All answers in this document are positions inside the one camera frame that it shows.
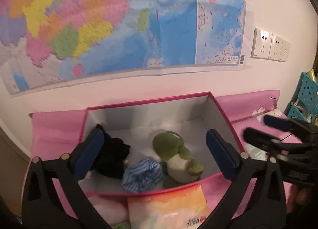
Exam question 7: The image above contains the green frog plush toy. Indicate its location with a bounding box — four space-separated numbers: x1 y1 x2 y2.
152 130 204 189

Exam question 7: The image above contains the black cloth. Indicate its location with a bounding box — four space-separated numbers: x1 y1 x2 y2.
91 124 130 180

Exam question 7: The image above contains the blue gingham scrunchie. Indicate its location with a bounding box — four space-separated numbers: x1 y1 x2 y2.
121 158 163 193

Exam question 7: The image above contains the person's right hand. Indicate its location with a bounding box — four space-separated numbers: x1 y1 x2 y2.
287 184 312 213

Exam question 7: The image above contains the teal perforated plastic basket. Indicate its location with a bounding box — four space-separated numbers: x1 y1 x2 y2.
284 69 318 125

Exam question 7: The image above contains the pastel tissue pack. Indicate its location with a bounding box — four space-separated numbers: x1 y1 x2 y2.
127 184 211 229

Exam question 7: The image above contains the pink cardboard box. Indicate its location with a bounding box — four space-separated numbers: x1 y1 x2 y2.
82 92 244 182

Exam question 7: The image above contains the white pump lotion bottle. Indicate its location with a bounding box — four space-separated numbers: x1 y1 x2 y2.
88 196 129 226

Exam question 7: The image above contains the pink floral tablecloth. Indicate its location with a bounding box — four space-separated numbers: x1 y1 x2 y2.
30 90 280 228

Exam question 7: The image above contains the white wall socket panel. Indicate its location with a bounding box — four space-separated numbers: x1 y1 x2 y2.
251 28 291 62

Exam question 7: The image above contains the colourful wall map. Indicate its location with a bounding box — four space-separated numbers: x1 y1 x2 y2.
1 0 246 95

